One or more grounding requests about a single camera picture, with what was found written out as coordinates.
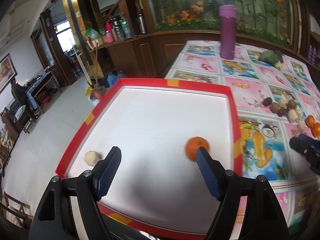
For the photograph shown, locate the small orange tangerine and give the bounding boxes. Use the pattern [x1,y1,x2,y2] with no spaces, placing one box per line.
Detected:
[312,122,320,137]

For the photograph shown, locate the large orange tangerine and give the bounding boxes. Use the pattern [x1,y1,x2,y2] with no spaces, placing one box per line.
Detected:
[305,115,315,128]

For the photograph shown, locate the beige cake piece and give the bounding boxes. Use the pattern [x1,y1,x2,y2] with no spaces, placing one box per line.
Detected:
[84,151,101,167]
[297,121,306,133]

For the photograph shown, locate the dark red jujube date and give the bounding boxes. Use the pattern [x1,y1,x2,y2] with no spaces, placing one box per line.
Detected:
[277,108,287,117]

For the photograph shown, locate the beige cake cube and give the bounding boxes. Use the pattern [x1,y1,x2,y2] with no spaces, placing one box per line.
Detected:
[278,98,289,108]
[287,109,299,124]

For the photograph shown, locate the beige cake cube front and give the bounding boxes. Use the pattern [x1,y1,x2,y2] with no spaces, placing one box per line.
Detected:
[287,109,299,124]

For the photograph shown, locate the small brown kiwi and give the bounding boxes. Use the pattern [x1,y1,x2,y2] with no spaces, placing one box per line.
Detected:
[287,100,297,110]

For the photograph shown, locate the colourful fruit print tablecloth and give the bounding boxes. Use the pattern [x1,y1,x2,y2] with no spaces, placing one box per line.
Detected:
[166,41,319,227]

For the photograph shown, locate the dark purple round fruit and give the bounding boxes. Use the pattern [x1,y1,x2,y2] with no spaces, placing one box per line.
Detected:
[263,97,272,107]

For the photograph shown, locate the red rimmed white tray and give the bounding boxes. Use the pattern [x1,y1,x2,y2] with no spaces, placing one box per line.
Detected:
[56,78,242,239]

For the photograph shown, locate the purple bottles on shelf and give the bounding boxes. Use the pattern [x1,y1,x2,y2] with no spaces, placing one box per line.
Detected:
[307,45,319,67]

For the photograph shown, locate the green leafy cauliflower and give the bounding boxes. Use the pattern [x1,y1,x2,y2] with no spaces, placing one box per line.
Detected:
[258,50,284,70]

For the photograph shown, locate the person in dark clothes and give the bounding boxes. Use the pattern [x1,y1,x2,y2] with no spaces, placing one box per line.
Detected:
[10,77,30,110]

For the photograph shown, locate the dark wooden cabinet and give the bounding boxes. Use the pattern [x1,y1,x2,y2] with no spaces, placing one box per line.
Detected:
[97,30,220,77]

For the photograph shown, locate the floral glass screen panel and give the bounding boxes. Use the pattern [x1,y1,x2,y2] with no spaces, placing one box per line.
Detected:
[143,0,295,49]

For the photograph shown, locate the pink thermos on cabinet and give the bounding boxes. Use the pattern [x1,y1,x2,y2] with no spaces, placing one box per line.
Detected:
[105,21,114,43]

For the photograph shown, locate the purple thermos bottle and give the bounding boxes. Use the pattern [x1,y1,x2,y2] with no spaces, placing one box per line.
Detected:
[219,4,236,60]

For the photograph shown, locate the framed wall picture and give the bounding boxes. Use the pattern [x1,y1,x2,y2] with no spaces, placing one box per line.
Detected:
[0,53,17,93]

